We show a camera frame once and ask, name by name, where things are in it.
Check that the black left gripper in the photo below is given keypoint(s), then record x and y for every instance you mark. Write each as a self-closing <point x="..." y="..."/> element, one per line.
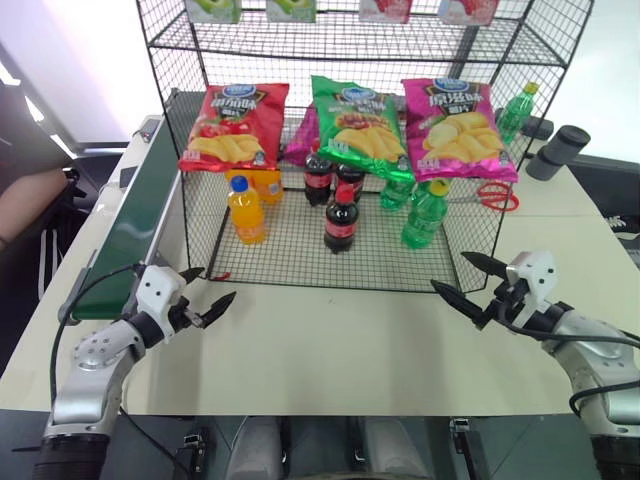
<point x="181" y="315"/>

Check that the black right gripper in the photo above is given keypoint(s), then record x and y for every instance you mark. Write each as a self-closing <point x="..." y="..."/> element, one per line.
<point x="510" y="300"/>

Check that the person bare forearm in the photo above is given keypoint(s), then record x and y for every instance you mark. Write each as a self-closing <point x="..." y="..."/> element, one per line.
<point x="30" y="200"/>

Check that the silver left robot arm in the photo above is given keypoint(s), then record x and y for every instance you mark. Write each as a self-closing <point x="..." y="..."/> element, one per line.
<point x="95" y="350"/>

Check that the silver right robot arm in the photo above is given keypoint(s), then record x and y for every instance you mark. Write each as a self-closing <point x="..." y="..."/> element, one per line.
<point x="580" y="322"/>

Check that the green conveyor belt machine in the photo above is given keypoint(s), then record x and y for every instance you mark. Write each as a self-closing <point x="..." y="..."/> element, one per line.
<point x="135" y="215"/>

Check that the grey control pendant with buttons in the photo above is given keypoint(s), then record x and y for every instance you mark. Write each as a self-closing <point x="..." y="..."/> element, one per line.
<point x="148" y="131"/>

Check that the green soda bottle yellow cap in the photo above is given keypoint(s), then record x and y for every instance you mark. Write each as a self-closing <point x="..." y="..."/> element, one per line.
<point x="515" y="115"/>
<point x="392" y="197"/>
<point x="422" y="220"/>

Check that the orange soda bottle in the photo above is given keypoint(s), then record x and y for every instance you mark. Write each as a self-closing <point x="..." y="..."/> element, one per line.
<point x="270" y="187"/>
<point x="246" y="215"/>

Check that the cola bottle red cap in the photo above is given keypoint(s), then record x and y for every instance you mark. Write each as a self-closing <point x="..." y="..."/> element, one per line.
<point x="317" y="180"/>
<point x="350" y="177"/>
<point x="340" y="220"/>

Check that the magenta potato chips bag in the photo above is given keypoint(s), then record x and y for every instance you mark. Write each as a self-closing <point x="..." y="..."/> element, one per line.
<point x="302" y="140"/>
<point x="460" y="135"/>

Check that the black white striped trousers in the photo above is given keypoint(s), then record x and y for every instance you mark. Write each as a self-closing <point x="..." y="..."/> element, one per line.
<point x="50" y="255"/>

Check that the red potato chips bag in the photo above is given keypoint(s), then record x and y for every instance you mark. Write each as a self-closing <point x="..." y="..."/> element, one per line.
<point x="235" y="125"/>

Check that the dark gray cylinder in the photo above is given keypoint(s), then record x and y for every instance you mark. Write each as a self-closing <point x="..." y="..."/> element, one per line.
<point x="569" y="140"/>

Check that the green potato chips bag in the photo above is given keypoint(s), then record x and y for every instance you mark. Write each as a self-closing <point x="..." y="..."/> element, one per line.
<point x="360" y="125"/>

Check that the red white drink carton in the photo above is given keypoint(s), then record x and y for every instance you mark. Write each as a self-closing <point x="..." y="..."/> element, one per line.
<point x="467" y="11"/>
<point x="385" y="10"/>

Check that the green white drink carton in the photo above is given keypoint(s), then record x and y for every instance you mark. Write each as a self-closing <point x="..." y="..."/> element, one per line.
<point x="291" y="10"/>
<point x="212" y="10"/>

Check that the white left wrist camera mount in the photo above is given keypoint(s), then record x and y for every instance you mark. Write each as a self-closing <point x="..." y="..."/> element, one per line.
<point x="157" y="287"/>

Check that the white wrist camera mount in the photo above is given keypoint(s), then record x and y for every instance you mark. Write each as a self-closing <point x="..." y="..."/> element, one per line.
<point x="157" y="287"/>
<point x="535" y="272"/>

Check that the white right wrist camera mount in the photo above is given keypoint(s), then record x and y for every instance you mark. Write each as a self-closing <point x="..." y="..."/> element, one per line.
<point x="535" y="272"/>

